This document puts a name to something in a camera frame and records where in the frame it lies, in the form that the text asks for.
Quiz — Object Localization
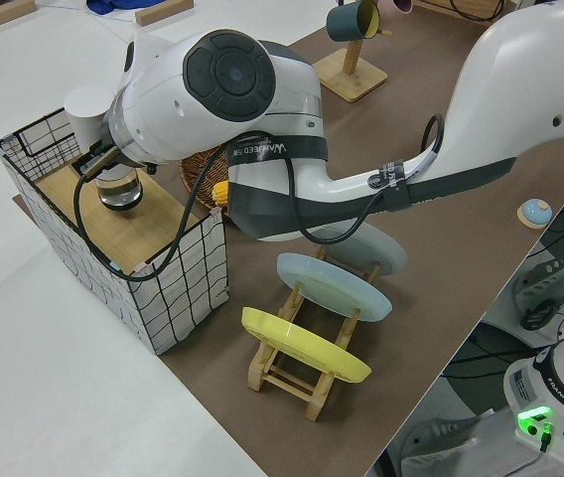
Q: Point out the glass water bottle white cap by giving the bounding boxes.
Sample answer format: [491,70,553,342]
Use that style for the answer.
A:
[63,84,143,214]

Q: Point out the white robot base green light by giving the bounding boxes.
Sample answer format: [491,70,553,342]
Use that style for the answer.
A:
[503,277,564,456]

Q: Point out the light blue plate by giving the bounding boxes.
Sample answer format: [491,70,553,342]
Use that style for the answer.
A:
[276,252,393,323]

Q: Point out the grey plate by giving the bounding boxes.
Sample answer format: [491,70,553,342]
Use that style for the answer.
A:
[311,223,407,278]

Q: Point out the round wicker basket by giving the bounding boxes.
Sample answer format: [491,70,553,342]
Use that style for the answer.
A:
[179,148,233,213]

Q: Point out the yellow plate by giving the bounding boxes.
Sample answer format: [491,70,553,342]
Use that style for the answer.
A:
[240,306,372,384]

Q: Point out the wooden plate rack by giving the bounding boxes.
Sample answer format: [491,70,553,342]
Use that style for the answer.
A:
[246,242,382,422]

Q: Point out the wooden board lid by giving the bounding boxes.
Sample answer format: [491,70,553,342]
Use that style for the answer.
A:
[36,163,202,277]

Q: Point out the wooden mug tree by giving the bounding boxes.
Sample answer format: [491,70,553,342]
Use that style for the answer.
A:
[306,29,393,104]

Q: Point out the dark teal mug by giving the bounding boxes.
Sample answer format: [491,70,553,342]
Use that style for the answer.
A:
[325,0,381,43]

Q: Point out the grey white stand foot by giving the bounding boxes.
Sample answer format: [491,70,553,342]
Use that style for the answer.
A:
[385,411,492,477]

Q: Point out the blue service bell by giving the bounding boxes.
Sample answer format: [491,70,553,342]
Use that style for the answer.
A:
[516,198,554,231]

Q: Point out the blue cloth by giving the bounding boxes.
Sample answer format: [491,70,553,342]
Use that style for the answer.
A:
[86,0,154,17]

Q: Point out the black velcro strap lettered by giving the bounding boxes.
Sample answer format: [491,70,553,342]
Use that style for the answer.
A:
[225,132,329,165]

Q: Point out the wire basket with grid liner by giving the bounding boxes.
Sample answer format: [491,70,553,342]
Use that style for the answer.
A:
[0,95,230,357]

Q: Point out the black velcro strap round logo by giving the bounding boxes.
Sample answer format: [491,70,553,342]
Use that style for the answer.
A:
[366,158,412,213]

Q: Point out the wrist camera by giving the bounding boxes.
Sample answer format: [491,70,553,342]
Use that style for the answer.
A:
[80,146,132,176]

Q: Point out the black coiled cable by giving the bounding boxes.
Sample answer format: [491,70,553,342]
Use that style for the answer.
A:
[519,300,559,332]

